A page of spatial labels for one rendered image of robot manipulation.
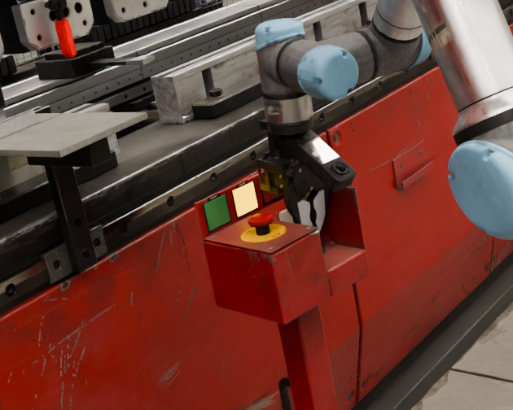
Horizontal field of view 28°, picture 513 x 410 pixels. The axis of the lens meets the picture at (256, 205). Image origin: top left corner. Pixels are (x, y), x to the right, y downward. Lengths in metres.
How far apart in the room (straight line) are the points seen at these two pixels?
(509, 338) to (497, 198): 1.76
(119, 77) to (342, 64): 0.87
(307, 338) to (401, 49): 0.49
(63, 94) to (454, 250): 1.11
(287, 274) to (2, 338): 0.43
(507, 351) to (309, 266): 1.29
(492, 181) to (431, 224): 1.46
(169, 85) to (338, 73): 0.59
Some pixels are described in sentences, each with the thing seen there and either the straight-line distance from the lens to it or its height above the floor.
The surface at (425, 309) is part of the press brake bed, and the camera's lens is 2.61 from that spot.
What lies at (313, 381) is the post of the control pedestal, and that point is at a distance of 1.69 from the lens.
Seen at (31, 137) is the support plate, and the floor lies 1.00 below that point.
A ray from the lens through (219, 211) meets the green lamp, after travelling 1.62.
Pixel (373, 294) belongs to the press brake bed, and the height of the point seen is 0.36.
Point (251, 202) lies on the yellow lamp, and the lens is 1.66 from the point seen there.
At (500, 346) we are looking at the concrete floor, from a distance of 2.81.
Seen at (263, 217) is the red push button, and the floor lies 0.81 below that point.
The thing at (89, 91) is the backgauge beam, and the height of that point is 0.94.
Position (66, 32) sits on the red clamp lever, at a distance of 1.70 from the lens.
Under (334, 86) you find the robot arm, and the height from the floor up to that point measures 1.00.
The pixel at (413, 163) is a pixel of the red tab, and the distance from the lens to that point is 2.44.
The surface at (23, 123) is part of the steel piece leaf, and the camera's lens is 1.61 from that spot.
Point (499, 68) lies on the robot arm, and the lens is 1.12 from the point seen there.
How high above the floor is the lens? 1.31
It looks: 18 degrees down
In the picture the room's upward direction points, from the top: 11 degrees counter-clockwise
